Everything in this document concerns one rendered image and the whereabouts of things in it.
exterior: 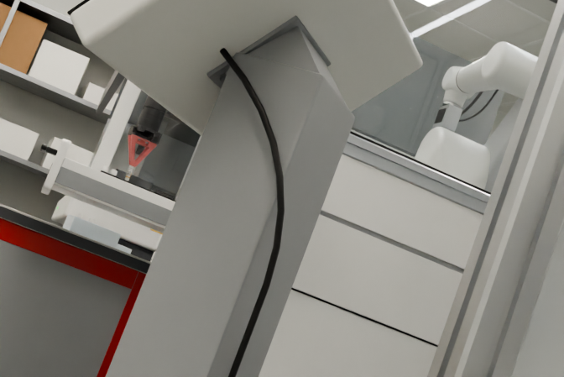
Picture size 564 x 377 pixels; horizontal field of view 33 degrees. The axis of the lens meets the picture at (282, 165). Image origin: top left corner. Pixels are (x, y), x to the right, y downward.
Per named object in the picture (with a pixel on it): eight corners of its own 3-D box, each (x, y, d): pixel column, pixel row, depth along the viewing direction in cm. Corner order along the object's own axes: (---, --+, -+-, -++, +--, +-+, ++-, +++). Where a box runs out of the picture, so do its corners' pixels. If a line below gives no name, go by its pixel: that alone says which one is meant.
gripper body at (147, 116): (150, 141, 251) (161, 115, 252) (159, 141, 242) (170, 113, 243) (127, 132, 249) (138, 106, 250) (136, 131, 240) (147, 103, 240)
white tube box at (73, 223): (68, 230, 232) (75, 216, 233) (61, 228, 240) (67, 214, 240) (115, 248, 237) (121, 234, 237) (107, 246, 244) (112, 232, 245)
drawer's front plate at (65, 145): (42, 187, 196) (63, 138, 197) (40, 192, 224) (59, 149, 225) (50, 191, 196) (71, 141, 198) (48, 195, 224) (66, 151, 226)
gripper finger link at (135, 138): (140, 170, 249) (154, 137, 251) (147, 171, 243) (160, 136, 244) (116, 161, 247) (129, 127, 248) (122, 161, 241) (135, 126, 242)
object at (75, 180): (53, 184, 198) (65, 157, 199) (50, 189, 223) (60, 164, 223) (231, 254, 206) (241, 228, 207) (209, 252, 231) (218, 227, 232)
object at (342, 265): (229, 263, 163) (260, 183, 165) (154, 248, 262) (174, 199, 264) (684, 442, 183) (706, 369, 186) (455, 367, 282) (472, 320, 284)
